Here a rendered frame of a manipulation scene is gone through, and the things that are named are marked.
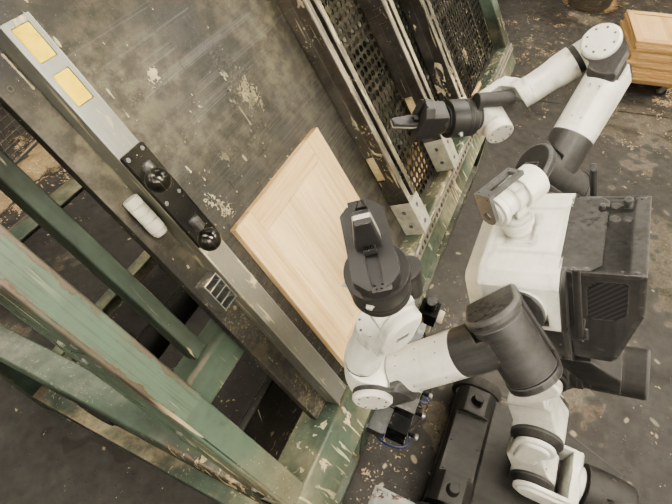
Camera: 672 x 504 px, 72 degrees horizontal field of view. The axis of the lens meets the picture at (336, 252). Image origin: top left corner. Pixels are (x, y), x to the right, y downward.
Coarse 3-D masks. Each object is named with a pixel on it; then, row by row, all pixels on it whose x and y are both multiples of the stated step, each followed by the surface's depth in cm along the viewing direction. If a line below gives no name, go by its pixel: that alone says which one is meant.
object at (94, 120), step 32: (0, 32) 62; (32, 64) 65; (64, 64) 68; (64, 96) 68; (96, 96) 71; (96, 128) 71; (224, 256) 88; (256, 288) 94; (256, 320) 96; (288, 320) 100; (288, 352) 101; (320, 384) 107
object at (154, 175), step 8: (144, 168) 75; (152, 168) 66; (160, 168) 67; (152, 176) 66; (160, 176) 66; (168, 176) 67; (152, 184) 66; (160, 184) 66; (168, 184) 67; (160, 192) 67
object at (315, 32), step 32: (288, 0) 106; (320, 32) 109; (320, 64) 115; (352, 96) 118; (352, 128) 125; (384, 128) 128; (384, 160) 128; (384, 192) 137; (416, 192) 140; (416, 224) 141
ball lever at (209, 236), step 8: (192, 216) 82; (192, 224) 81; (200, 224) 80; (200, 232) 73; (208, 232) 72; (216, 232) 73; (200, 240) 72; (208, 240) 72; (216, 240) 72; (208, 248) 72; (216, 248) 73
